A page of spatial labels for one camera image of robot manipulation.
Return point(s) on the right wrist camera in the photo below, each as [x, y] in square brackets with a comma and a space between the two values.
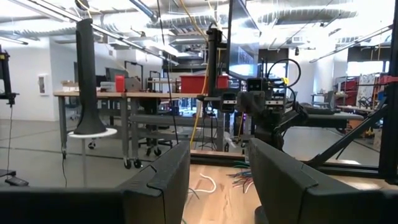
[255, 84]

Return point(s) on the black office chair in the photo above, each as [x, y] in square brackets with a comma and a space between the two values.
[154, 124]

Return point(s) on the floor stand with round base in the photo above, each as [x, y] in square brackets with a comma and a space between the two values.
[87, 77]

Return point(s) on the white round stand base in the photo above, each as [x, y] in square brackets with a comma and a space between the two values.
[93, 133]

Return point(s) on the white wall cabinet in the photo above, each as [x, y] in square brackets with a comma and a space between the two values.
[43, 84]

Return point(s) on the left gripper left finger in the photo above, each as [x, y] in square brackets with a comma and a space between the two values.
[93, 207]

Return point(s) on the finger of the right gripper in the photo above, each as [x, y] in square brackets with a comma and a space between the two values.
[258, 102]
[245, 102]

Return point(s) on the red storage crate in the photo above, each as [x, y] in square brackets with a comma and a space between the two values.
[192, 84]

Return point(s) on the black frame station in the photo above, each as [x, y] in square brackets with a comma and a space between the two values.
[133, 63]

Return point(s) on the long ceiling light strip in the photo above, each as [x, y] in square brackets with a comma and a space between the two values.
[102, 31]
[351, 43]

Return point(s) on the wooden table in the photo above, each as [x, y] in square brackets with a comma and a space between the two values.
[93, 94]

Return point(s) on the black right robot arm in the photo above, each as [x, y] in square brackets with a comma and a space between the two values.
[270, 130]

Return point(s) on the small red bin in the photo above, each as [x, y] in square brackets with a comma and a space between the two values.
[119, 83]

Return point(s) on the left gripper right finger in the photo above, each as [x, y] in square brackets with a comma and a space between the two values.
[311, 205]

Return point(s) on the thin black slanted pole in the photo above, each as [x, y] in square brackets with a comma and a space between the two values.
[170, 93]

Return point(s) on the black monitor cart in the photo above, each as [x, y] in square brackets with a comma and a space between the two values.
[4, 77]

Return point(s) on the metal rack with red bins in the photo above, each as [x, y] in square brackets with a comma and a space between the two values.
[348, 91]

